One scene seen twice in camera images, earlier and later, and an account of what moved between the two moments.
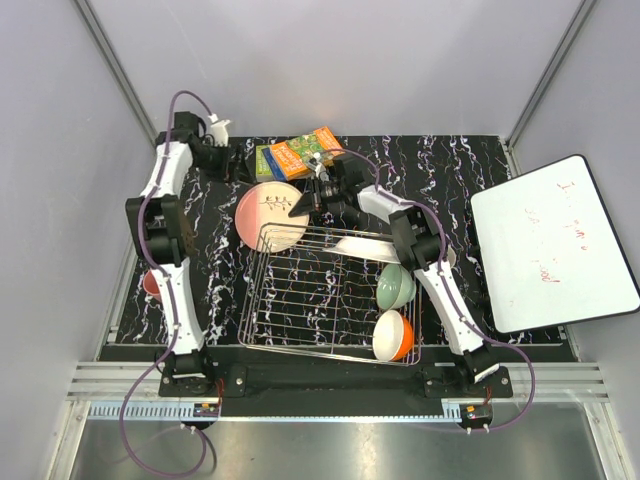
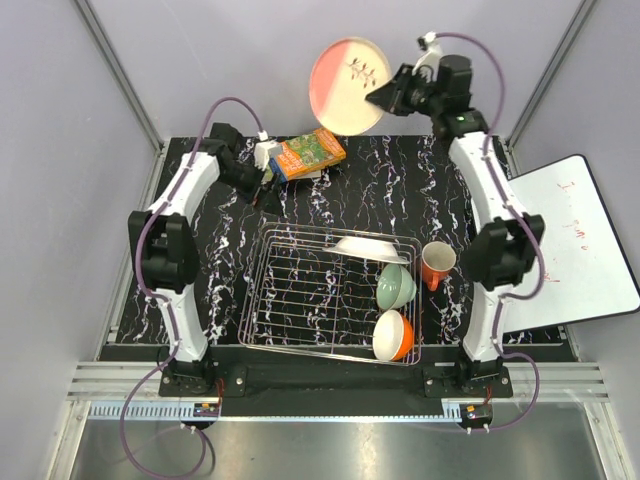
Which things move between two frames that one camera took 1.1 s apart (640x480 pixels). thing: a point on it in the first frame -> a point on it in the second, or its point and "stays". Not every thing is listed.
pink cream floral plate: x=262 y=217 -> x=343 y=75
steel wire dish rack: x=300 y=297 stays
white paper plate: x=369 y=249 stays
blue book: x=277 y=172 stays
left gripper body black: x=213 y=162 -> x=250 y=187
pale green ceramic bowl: x=396 y=287 stays
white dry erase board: x=550 y=251 stays
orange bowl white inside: x=392 y=335 stays
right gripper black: x=305 y=205 -> x=391 y=95
